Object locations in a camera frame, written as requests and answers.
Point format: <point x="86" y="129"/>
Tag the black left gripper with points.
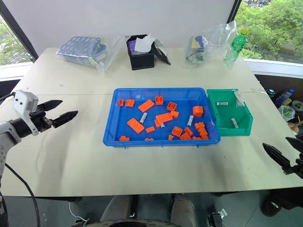
<point x="39" y="117"/>

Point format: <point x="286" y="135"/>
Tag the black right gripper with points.
<point x="298" y="166"/>

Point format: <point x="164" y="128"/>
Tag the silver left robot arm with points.
<point x="7" y="132"/>

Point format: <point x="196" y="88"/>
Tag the green plastic bin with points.
<point x="227" y="113"/>

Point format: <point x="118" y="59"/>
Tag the black box with purple contents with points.
<point x="142" y="59"/>

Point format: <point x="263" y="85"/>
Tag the wooden stick toy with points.
<point x="297" y="125"/>

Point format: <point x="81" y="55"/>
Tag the clear bag with green contents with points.
<point x="287" y="112"/>

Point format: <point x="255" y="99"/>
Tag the dark green bowl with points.
<point x="297" y="105"/>

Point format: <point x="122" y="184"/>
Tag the black rounded shape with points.
<point x="281" y="201"/>

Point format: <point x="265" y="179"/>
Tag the blue-capped clear water bottle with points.
<point x="285" y="94"/>

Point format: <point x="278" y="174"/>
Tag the silver battery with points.
<point x="143" y="117"/>
<point x="190" y="120"/>
<point x="222" y="103"/>
<point x="234" y="123"/>

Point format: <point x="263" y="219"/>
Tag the dark round cup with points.
<point x="271" y="92"/>

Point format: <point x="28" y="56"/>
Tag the blue rack in plastic bag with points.
<point x="80" y="48"/>

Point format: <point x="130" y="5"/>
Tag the clear label card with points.
<point x="239" y="99"/>

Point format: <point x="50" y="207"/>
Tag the square orange block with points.
<point x="185" y="136"/>
<point x="200" y="127"/>
<point x="176" y="131"/>
<point x="159" y="100"/>
<point x="172" y="106"/>
<point x="130" y="102"/>

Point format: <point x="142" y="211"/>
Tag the blue plastic tray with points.
<point x="132" y="134"/>

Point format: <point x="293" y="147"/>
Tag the long orange block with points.
<point x="164" y="117"/>
<point x="135" y="124"/>
<point x="146" y="105"/>

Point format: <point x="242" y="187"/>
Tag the large smooth orange cube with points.
<point x="198" y="110"/>

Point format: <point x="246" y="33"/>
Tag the white crumpled paper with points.
<point x="144" y="43"/>

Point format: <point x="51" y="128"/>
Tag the white backdrop board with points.
<point x="123" y="19"/>

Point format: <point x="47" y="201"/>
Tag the grey rounded shape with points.
<point x="117" y="209"/>
<point x="183" y="209"/>

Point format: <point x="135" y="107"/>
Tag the green plastic bottle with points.
<point x="237" y="43"/>

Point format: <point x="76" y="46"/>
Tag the clear bag with blue item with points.
<point x="201" y="49"/>

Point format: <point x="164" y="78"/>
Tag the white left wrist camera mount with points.
<point x="23" y="101"/>

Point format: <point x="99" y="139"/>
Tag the metal bracket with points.
<point x="217" y="217"/>

